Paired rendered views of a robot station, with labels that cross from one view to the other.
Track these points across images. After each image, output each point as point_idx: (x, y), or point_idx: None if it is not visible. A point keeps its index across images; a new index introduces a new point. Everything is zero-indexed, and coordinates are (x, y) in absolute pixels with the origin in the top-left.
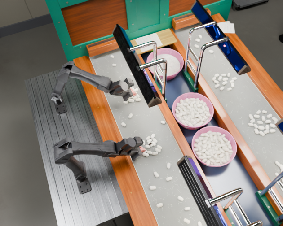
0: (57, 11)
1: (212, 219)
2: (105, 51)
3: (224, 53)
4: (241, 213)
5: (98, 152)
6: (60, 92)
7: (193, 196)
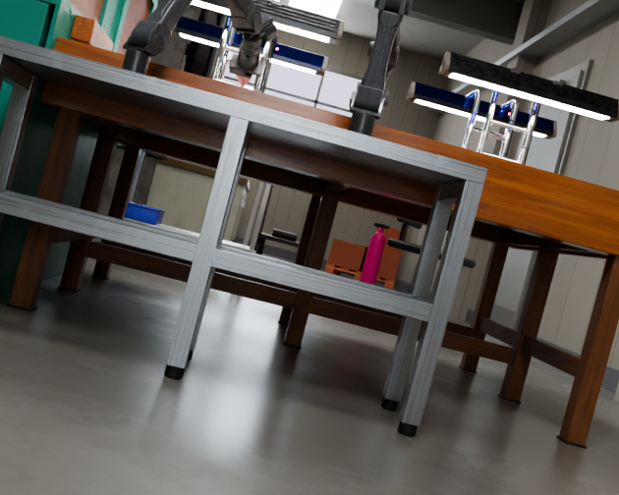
0: None
1: (533, 81)
2: (98, 47)
3: (284, 56)
4: (510, 124)
5: (399, 31)
6: (174, 25)
7: (496, 78)
